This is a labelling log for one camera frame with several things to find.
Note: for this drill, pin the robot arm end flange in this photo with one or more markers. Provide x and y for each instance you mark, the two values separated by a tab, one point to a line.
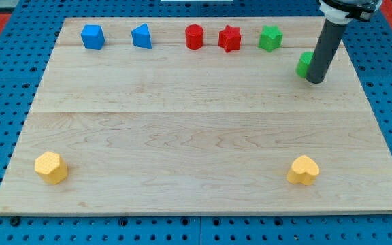
342	12

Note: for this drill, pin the yellow heart block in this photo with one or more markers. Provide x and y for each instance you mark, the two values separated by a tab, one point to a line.
304	170

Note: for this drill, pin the wooden board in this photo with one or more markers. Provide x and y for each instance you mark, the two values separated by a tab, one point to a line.
172	131

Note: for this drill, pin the red cylinder block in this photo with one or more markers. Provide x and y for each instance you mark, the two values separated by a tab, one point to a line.
194	36

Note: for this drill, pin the red star block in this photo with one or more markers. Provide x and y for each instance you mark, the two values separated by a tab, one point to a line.
230	38

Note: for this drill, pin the blue triangle block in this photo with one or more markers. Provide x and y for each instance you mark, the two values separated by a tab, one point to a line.
141	36

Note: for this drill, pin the green star block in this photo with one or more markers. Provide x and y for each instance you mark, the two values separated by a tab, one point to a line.
270	38

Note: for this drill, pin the green cylinder block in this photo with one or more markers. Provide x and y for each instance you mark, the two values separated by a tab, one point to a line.
303	64

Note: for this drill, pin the blue cube block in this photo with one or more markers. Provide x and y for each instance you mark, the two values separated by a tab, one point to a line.
92	37

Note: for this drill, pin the yellow hexagon block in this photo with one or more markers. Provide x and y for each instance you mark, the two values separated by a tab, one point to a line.
51	168

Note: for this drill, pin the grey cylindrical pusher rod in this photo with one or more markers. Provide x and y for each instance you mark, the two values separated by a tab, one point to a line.
326	47

